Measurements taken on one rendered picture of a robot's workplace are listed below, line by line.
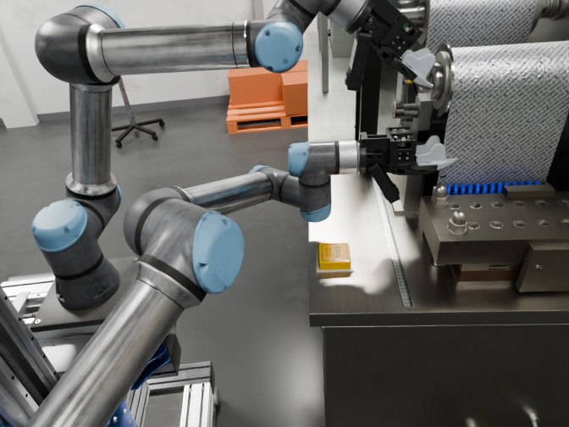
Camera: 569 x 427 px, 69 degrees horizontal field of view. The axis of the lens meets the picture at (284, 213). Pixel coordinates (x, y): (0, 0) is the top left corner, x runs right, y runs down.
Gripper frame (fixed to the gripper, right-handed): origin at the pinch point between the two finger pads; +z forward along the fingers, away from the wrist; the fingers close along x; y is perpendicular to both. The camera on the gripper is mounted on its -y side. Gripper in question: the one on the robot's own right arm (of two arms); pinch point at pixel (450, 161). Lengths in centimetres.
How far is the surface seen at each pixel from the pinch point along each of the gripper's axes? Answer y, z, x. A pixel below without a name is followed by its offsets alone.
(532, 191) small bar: -4.4, 15.7, -6.4
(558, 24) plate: 20.2, 30.2, 28.6
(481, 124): 8.5, 4.9, -0.2
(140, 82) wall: -80, -205, 335
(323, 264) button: -17.2, -28.4, -13.5
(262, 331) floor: -109, -57, 42
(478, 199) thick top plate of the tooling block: -6.1, 5.2, -6.3
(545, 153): 1.0, 19.7, -0.2
